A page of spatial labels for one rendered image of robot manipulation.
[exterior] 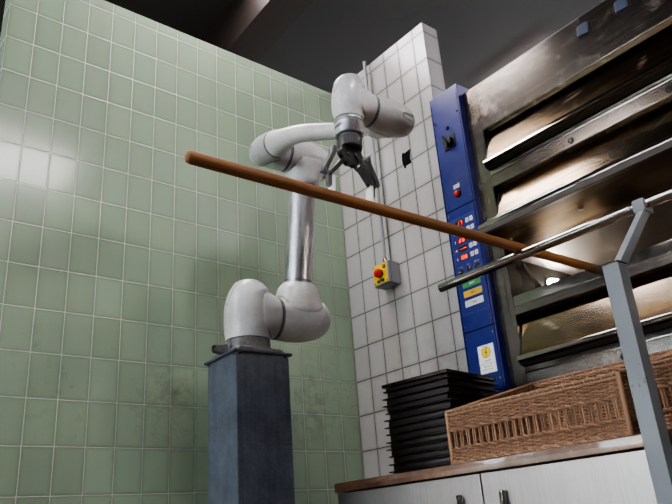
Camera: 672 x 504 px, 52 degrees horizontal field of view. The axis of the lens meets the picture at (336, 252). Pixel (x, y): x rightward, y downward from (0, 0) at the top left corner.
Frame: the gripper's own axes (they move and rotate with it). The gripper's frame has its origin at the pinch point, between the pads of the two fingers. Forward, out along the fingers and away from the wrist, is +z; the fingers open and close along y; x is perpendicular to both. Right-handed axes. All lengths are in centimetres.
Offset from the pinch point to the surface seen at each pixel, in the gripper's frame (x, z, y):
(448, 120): -34, -70, -78
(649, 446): 60, 72, -30
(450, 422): -3, 60, -36
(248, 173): 21, 13, 44
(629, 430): 50, 67, -40
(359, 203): 20.1, 12.0, 12.7
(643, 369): 62, 57, -29
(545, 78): 12, -67, -84
